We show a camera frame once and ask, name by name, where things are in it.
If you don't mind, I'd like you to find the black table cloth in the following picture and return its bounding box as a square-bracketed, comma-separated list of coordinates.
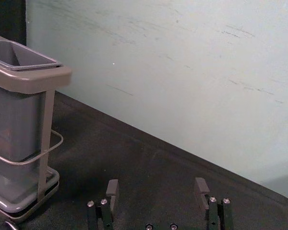
[0, 90, 288, 230]

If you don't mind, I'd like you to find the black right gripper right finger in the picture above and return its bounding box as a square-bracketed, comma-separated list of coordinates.
[194, 177, 233, 230]

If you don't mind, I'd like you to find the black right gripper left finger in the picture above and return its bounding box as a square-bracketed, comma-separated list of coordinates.
[86, 179, 120, 230]

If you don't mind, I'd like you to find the grey plastic bin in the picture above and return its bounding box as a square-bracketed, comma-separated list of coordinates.
[0, 38, 63, 196]

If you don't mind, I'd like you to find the black rack with steel bars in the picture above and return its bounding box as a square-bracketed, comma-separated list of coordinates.
[0, 32, 73, 230]

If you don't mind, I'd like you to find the plain pale wall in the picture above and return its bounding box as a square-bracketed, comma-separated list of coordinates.
[24, 0, 288, 204]

